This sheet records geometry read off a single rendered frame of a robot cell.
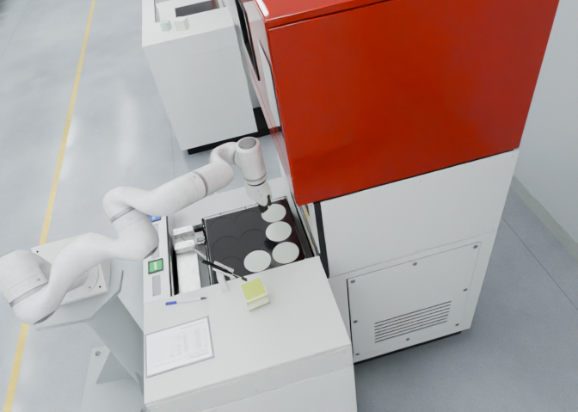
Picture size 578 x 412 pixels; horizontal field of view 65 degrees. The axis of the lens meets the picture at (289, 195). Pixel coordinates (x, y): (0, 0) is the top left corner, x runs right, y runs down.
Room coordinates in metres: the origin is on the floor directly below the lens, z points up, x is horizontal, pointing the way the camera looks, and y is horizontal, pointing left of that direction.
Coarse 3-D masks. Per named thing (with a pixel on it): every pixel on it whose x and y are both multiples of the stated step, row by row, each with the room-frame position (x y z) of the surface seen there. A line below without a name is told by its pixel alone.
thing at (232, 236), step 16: (256, 208) 1.35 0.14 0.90; (288, 208) 1.31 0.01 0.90; (208, 224) 1.31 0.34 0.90; (224, 224) 1.29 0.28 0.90; (240, 224) 1.27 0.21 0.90; (256, 224) 1.26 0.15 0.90; (208, 240) 1.22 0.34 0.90; (224, 240) 1.21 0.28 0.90; (240, 240) 1.19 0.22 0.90; (256, 240) 1.18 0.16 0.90; (288, 240) 1.15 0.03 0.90; (224, 256) 1.12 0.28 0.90; (240, 256) 1.11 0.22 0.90; (272, 256) 1.08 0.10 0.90; (304, 256) 1.05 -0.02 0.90; (240, 272) 1.04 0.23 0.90; (256, 272) 1.02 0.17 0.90
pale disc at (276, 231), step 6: (276, 222) 1.25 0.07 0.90; (282, 222) 1.24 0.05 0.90; (270, 228) 1.22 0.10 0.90; (276, 228) 1.22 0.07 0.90; (282, 228) 1.21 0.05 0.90; (288, 228) 1.21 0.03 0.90; (270, 234) 1.19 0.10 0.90; (276, 234) 1.19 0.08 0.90; (282, 234) 1.18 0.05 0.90; (288, 234) 1.18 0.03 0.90; (276, 240) 1.16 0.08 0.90; (282, 240) 1.15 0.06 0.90
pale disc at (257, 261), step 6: (252, 252) 1.12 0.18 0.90; (258, 252) 1.11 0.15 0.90; (264, 252) 1.11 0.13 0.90; (246, 258) 1.10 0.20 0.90; (252, 258) 1.09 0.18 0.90; (258, 258) 1.09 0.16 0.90; (264, 258) 1.08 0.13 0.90; (270, 258) 1.07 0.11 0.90; (246, 264) 1.07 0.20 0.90; (252, 264) 1.06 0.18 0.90; (258, 264) 1.06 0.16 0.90; (264, 264) 1.05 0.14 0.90; (252, 270) 1.03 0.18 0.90; (258, 270) 1.03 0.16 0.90
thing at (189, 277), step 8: (176, 240) 1.27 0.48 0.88; (184, 256) 1.18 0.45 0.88; (192, 256) 1.17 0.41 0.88; (184, 264) 1.14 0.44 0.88; (192, 264) 1.13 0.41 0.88; (184, 272) 1.10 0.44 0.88; (192, 272) 1.10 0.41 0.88; (184, 280) 1.06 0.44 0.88; (192, 280) 1.06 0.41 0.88; (200, 280) 1.06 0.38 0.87; (184, 288) 1.03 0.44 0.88; (192, 288) 1.02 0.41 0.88
